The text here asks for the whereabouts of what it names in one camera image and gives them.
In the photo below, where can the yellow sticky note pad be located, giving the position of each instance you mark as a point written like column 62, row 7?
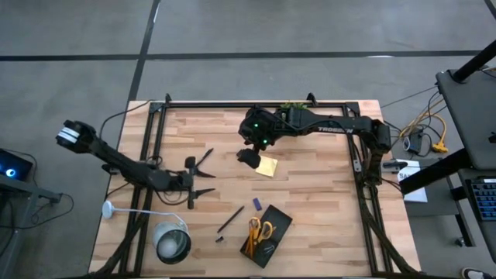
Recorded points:
column 269, row 168

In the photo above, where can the black binder clip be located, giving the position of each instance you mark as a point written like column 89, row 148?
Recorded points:
column 270, row 248

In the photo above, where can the person's shoe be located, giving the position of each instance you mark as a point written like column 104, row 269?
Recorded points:
column 472, row 274

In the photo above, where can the white paper sheet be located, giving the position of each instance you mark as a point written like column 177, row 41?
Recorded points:
column 416, row 195

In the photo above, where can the small green potted plant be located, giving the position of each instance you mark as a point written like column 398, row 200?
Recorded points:
column 288, row 104

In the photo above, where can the black overhead camera stand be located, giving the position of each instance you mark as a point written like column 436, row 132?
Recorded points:
column 474, row 62

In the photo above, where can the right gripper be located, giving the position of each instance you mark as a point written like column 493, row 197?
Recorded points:
column 257, row 131

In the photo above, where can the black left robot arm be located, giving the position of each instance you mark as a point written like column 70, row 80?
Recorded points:
column 116, row 162

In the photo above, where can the grey side table top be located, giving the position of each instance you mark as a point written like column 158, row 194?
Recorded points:
column 472, row 116

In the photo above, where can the black mesh desk organizer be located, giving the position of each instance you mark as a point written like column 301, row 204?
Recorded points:
column 277, row 221

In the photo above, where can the backlit computer keyboard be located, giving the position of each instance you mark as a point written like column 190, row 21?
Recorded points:
column 484, row 197

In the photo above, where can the black aluminium table frame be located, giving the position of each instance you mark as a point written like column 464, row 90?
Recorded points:
column 213, row 104

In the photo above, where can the black caster wheel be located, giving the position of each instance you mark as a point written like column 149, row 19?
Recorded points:
column 460, row 242

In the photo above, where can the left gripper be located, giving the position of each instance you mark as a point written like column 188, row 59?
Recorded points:
column 182, row 181

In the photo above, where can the black side stand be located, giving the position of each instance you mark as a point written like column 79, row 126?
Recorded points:
column 23, row 188

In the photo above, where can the blue-lit black device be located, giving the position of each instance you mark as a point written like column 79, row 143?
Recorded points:
column 15, row 166

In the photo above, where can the small blue eraser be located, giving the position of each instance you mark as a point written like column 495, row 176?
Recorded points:
column 257, row 204

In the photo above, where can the black marker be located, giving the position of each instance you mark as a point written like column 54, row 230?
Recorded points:
column 205, row 156

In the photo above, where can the black power adapter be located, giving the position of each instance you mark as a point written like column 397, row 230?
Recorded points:
column 415, row 141

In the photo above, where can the black frame clamp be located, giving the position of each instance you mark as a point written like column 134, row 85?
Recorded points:
column 311, row 98
column 167, row 98

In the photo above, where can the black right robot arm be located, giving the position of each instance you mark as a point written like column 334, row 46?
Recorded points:
column 341, row 126

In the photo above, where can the black pen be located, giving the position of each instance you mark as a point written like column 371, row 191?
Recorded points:
column 231, row 219

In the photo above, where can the dark grey desk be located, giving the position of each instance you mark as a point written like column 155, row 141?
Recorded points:
column 488, row 232

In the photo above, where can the small black pen cap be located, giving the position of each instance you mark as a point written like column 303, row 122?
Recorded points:
column 219, row 239

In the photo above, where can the black stand base beam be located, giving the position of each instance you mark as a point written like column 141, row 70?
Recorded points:
column 434, row 174

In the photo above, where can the white desk lamp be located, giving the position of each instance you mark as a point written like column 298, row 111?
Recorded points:
column 170, row 242

